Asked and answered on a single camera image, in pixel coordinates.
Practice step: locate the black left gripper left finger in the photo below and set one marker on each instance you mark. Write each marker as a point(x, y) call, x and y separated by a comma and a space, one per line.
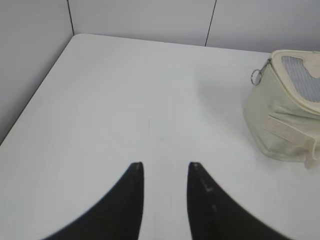
point(116, 216)

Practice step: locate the cream fabric zipper bag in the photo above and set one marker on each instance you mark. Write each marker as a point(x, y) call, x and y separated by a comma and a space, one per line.
point(282, 111)

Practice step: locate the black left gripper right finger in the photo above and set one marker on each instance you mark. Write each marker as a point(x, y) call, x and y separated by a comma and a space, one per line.
point(214, 215)

